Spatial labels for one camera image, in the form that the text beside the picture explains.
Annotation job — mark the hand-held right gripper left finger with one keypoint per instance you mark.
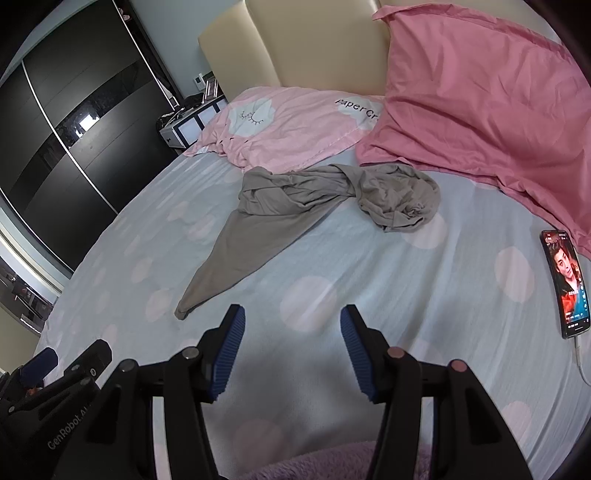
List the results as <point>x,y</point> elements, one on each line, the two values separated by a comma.
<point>228,350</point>

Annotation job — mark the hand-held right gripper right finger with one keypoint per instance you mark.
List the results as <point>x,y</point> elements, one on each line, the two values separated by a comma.
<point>358,350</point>

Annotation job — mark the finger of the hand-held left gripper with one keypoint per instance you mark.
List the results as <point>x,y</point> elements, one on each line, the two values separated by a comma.
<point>41,364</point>
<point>92,360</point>

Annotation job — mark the taupe long-sleeve shirt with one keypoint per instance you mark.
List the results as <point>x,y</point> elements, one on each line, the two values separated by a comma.
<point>258,221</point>

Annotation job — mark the pale blue dotted bed sheet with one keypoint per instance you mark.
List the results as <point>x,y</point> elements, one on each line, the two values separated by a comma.
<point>392,300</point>

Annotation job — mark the smartphone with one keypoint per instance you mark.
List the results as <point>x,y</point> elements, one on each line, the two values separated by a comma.
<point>568,281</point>

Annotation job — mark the white nightstand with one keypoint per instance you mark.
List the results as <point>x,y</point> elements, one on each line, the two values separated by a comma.
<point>184,131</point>

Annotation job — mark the light pink printed pillow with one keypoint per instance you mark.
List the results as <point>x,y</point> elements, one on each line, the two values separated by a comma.
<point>295,129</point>

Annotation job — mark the black sliding-door wardrobe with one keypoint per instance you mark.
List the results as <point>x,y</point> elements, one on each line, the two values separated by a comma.
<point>69,115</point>

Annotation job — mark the dark pink pillow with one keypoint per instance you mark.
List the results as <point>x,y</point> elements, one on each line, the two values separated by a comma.
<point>461,92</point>

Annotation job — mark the beige padded headboard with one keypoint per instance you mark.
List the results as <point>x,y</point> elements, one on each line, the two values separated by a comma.
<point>300,41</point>

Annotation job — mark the picture frame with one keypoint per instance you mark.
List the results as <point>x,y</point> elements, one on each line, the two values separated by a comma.
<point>210,90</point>

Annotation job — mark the white wall thermostat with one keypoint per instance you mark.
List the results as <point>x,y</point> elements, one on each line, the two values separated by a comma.
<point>199,80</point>

